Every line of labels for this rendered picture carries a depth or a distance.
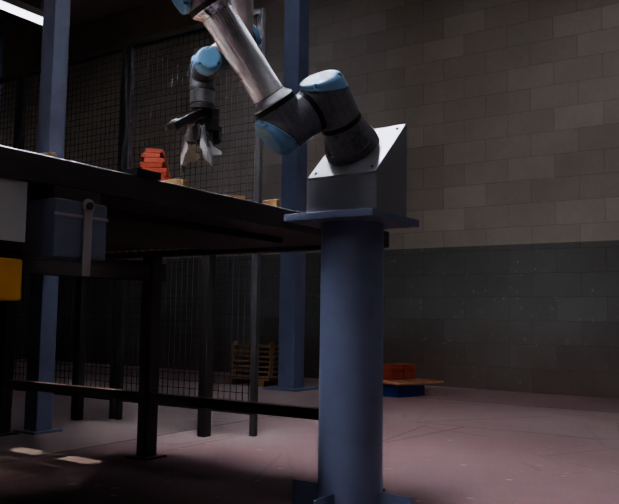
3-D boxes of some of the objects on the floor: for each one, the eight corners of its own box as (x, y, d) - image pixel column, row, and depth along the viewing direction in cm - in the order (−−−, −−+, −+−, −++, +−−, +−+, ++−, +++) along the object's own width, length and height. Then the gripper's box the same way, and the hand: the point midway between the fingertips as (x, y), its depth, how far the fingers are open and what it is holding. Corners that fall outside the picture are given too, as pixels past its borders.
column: (446, 542, 203) (445, 221, 210) (379, 582, 171) (382, 202, 179) (326, 520, 223) (329, 228, 231) (247, 552, 192) (254, 212, 199)
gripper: (234, 102, 227) (233, 168, 225) (197, 114, 241) (195, 176, 239) (211, 96, 221) (209, 163, 219) (174, 109, 235) (172, 172, 234)
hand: (194, 169), depth 227 cm, fingers open, 14 cm apart
